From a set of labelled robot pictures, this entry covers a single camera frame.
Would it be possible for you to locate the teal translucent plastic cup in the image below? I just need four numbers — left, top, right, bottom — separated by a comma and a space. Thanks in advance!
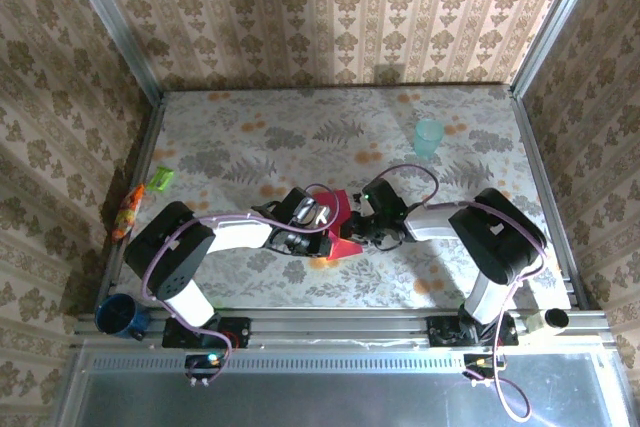
413, 119, 445, 159

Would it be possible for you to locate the small green plastic object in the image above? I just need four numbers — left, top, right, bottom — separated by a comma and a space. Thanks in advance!
147, 166, 175, 193

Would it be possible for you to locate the grey vented metal panel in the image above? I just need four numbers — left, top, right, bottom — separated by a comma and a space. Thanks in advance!
52, 339, 640, 427

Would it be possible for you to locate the small connector board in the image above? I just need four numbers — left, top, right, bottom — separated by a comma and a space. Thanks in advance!
184, 352, 226, 388
463, 352, 506, 388

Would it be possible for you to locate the orange snack packet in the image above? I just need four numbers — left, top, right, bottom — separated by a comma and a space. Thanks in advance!
110, 183, 146, 244

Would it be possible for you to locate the dark blue mug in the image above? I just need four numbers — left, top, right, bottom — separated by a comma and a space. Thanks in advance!
94, 294, 151, 341

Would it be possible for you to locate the small black cylinder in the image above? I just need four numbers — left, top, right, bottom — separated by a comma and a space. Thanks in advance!
544, 307, 571, 332

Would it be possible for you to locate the aluminium table rail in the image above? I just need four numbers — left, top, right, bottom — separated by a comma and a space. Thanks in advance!
74, 307, 612, 349

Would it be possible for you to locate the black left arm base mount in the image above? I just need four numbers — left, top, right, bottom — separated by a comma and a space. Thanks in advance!
162, 315, 251, 349

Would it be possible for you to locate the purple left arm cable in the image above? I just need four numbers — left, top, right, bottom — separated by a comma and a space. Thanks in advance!
141, 183, 341, 384

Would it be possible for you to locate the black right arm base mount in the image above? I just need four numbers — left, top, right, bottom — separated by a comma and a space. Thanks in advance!
427, 314, 520, 348

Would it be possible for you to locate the aluminium side rail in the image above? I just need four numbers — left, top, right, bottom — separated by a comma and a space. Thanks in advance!
509, 89, 589, 311
97, 91, 167, 308

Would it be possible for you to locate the aluminium corner post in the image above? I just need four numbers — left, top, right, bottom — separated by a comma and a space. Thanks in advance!
509, 0, 614, 98
57, 0, 166, 98

